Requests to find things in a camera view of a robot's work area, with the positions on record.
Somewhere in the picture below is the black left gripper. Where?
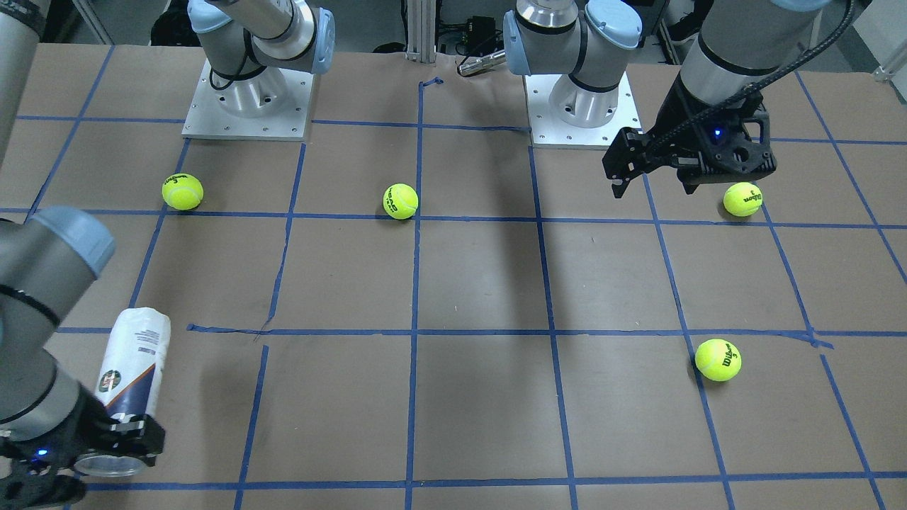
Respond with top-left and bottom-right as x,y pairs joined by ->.
602,77 -> 777,199

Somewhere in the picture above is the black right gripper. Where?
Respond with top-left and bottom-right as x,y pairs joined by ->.
1,390 -> 166,509

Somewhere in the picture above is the white tennis ball can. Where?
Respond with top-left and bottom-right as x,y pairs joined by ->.
74,307 -> 171,477

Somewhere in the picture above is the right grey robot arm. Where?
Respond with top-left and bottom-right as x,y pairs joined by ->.
13,54 -> 723,509

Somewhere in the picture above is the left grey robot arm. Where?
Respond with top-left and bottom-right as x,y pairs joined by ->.
502,1 -> 855,198

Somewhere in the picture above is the yellow tennis ball near base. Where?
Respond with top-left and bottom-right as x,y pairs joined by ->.
722,183 -> 762,217
162,172 -> 204,212

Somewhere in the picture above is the Wilson 3 tennis ball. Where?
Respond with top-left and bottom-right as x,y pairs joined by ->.
694,339 -> 743,382

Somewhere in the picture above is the Head yellow tennis ball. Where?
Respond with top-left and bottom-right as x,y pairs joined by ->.
382,183 -> 419,220

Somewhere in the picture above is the metal connector plug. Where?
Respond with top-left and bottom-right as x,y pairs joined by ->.
456,50 -> 507,77

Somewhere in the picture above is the black electronics box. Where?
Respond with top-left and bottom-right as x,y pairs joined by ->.
462,16 -> 497,56

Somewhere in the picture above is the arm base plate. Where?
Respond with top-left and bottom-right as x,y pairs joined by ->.
524,74 -> 643,151
181,62 -> 317,142

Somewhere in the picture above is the aluminium frame post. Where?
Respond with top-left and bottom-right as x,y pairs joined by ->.
404,0 -> 439,65

